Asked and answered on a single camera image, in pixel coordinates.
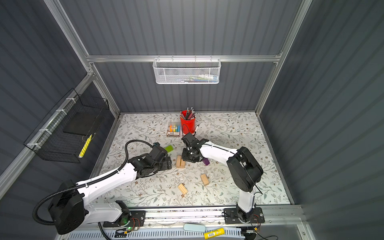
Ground yellow ruler in basket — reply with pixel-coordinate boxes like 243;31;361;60
79;135;93;159

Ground white wire mesh basket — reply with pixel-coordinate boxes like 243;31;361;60
153;59;222;85

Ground yellow glue stick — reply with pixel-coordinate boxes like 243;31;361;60
204;228;225;240

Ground light blue eraser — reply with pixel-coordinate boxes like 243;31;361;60
183;223;206;233

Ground green block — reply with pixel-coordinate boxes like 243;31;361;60
165;145;174;153

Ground white vented cable duct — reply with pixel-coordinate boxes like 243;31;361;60
68;227;245;240

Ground purple block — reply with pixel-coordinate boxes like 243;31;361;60
202;158;210;166

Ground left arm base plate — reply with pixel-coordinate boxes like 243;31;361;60
103;211;146;228

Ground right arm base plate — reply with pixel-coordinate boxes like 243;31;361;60
222;208;265;225

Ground black corrugated cable hose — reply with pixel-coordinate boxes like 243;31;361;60
32;139;155;226

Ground ridged wood block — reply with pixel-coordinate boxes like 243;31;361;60
178;184;188;195

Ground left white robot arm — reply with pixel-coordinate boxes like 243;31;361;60
48;143;172;235

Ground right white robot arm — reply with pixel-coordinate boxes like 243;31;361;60
182;133;264;223

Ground black wire wall basket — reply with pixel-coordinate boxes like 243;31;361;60
24;91;109;164

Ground red pencil cup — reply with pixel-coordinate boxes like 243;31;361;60
180;110;196;135

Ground clear box coloured chalks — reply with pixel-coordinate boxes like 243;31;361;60
167;121;181;137

